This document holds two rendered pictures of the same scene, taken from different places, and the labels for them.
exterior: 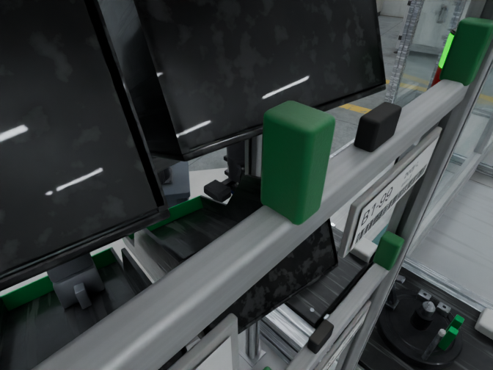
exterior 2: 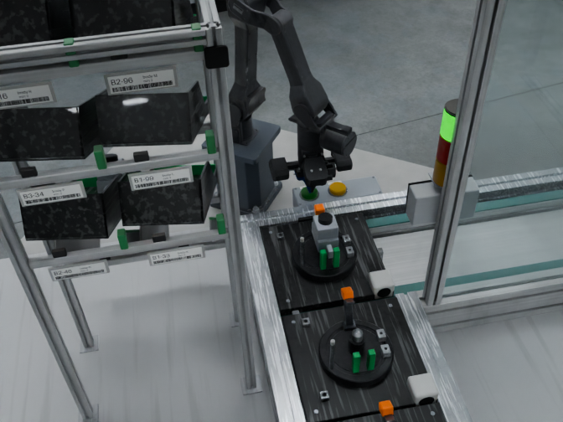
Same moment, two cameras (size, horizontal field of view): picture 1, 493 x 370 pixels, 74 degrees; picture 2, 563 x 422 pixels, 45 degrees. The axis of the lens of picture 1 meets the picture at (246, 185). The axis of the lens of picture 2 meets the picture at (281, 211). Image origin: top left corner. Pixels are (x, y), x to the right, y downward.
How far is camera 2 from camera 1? 0.89 m
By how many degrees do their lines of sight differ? 28
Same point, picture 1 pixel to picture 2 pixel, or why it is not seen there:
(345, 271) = not seen: hidden behind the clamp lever
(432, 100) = (181, 155)
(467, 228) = not seen: outside the picture
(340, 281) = (332, 295)
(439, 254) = (500, 342)
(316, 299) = (299, 295)
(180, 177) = (259, 142)
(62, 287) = (100, 183)
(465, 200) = not seen: outside the picture
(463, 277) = (499, 372)
